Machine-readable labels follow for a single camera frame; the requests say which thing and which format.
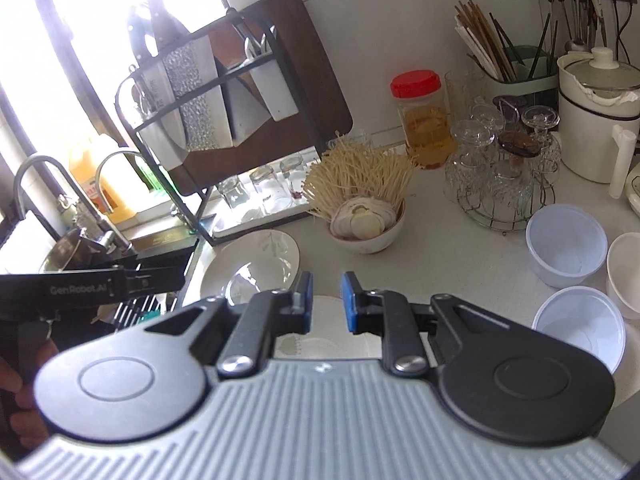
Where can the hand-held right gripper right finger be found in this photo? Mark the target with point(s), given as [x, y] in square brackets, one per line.
[347, 306]

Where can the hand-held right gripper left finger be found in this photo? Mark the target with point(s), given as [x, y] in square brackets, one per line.
[306, 306]

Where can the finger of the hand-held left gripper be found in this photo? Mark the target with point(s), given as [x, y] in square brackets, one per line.
[160, 259]
[155, 281]

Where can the white plate with leaf print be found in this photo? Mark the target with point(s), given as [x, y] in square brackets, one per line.
[250, 260]

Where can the person's left hand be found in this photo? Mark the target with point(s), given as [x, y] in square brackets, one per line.
[25, 402]

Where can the steel sink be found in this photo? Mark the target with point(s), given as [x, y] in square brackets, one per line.
[165, 242]

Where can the steel pot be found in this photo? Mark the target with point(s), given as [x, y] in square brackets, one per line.
[70, 252]

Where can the black dish rack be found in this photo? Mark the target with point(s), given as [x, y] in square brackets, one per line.
[200, 210]

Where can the white bowl with pink base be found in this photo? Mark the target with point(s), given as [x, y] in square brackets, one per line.
[370, 244]

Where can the sliced onion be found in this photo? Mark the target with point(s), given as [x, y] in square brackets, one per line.
[362, 220]

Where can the white drip tray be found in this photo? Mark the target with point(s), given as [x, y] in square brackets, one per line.
[270, 220]

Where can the clear glass jar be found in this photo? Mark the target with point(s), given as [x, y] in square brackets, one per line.
[270, 187]
[234, 192]
[295, 175]

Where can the orange detergent bottle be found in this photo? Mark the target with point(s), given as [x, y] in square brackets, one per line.
[100, 175]

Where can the steel faucet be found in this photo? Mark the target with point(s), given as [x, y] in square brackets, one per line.
[22, 175]
[107, 170]

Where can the steel cleaver with plain blade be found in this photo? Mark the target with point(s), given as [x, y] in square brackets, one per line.
[160, 130]

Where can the bundle of dry noodles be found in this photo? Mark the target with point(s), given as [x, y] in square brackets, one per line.
[360, 175]

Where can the steel cleaver with textured blade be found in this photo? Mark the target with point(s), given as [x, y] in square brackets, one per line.
[197, 95]

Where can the set of clear glass cups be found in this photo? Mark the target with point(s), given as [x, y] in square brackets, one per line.
[475, 165]

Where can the plastic jar with red lid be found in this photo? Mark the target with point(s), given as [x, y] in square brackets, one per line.
[425, 125]

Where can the white cutlery holder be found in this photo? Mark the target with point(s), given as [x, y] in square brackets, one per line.
[277, 90]

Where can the brown cutting board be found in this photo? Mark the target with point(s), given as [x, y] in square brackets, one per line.
[310, 85]

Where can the window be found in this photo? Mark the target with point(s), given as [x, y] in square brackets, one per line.
[90, 35]

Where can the brown round lid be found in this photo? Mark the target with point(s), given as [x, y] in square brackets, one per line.
[520, 142]

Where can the tall clear drinking glass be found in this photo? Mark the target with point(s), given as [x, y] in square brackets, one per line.
[465, 95]

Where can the pale green chopstick holder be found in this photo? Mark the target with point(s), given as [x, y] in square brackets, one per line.
[542, 87]

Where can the bundle of wooden chopsticks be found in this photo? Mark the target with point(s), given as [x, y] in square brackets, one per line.
[487, 45]

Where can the white electric cooking pot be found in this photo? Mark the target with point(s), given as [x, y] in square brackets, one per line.
[590, 130]

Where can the black utensils in holder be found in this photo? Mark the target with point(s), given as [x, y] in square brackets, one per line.
[542, 45]

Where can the hanging kitchen utensils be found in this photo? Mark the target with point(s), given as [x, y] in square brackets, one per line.
[575, 0]

